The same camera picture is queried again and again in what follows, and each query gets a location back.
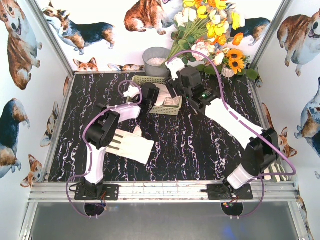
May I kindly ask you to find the white glove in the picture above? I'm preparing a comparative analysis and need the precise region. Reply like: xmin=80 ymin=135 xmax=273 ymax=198
xmin=106 ymin=126 xmax=155 ymax=165
xmin=154 ymin=83 xmax=182 ymax=107
xmin=262 ymin=162 xmax=290 ymax=183

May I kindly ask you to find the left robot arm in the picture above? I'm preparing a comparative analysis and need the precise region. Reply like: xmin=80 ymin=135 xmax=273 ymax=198
xmin=81 ymin=83 xmax=160 ymax=186

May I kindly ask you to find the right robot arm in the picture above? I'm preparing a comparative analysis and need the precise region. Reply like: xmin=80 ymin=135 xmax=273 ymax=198
xmin=165 ymin=65 xmax=278 ymax=190

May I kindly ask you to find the pale green storage basket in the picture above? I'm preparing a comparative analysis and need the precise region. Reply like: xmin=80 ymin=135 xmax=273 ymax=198
xmin=131 ymin=75 xmax=183 ymax=116

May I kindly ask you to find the grey metal bucket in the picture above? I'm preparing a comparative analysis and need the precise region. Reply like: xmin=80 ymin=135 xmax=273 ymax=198
xmin=142 ymin=47 xmax=170 ymax=78

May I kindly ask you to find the small sunflower pot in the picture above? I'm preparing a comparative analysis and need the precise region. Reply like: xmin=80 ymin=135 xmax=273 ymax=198
xmin=221 ymin=48 xmax=250 ymax=78

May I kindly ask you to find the artificial flower bouquet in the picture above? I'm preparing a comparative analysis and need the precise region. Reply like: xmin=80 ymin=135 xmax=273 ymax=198
xmin=167 ymin=0 xmax=245 ymax=66

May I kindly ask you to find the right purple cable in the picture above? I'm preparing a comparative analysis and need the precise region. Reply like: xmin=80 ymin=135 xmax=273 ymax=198
xmin=166 ymin=49 xmax=297 ymax=219

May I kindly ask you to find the purple cable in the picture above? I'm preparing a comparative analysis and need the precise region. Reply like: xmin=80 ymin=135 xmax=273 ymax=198
xmin=65 ymin=79 xmax=144 ymax=219
xmin=166 ymin=49 xmax=297 ymax=219

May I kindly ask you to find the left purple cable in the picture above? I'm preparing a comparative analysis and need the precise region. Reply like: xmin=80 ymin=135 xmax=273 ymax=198
xmin=65 ymin=79 xmax=144 ymax=219

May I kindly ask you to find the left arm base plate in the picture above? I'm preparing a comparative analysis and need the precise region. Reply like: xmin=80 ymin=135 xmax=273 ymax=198
xmin=74 ymin=184 xmax=120 ymax=201

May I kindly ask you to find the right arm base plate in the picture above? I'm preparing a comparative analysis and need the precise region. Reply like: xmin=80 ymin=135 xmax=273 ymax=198
xmin=204 ymin=184 xmax=254 ymax=200

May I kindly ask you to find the aluminium front frame rail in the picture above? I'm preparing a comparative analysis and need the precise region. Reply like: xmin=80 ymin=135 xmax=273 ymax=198
xmin=27 ymin=180 xmax=299 ymax=204

